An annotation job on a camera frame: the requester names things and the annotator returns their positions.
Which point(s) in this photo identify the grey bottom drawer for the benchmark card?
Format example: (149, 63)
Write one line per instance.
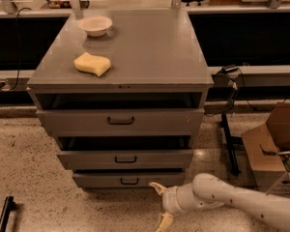
(127, 180)

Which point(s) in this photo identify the grey drawer cabinet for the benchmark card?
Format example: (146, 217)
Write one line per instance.
(156, 63)

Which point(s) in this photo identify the black stand with camera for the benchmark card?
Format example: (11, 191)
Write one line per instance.
(232, 72)

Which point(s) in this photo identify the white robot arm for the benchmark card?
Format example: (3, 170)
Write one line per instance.
(207, 191)

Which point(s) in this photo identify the cardboard box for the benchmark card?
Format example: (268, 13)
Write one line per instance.
(263, 147)

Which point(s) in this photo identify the black bar bottom left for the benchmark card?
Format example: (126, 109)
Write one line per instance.
(8, 207)

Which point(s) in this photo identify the yellow sponge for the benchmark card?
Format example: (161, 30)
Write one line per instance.
(94, 64)

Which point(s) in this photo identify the grey drawer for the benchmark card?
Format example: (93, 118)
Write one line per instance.
(138, 159)
(127, 180)
(121, 122)

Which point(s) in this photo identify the white bowl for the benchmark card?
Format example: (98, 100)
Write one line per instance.
(95, 25)

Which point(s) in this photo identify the grey middle drawer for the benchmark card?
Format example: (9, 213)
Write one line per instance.
(138, 159)

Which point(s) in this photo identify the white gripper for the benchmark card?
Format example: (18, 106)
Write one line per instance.
(169, 199)

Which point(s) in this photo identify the grey top drawer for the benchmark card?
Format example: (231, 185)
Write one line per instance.
(121, 122)

